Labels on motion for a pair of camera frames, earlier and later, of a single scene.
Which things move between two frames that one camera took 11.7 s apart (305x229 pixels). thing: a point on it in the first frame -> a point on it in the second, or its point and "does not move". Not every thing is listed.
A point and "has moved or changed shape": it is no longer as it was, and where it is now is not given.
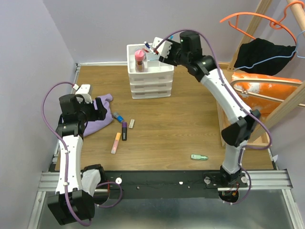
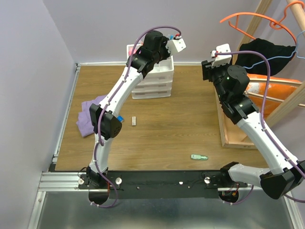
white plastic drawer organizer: x=156 y=81 does not move
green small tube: x=198 y=157 does not move
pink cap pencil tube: x=139 y=59 has moved or changed shape
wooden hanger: x=265 y=81 does not move
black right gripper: x=174 y=45 -> x=207 y=68
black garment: x=258 y=50 does not move
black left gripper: x=97 y=114 -> x=163 y=42
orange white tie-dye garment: x=266 y=107 does not move
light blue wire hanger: x=295 y=52 does not move
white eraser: x=131 y=123 has moved or changed shape
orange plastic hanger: x=268 y=17 does not move
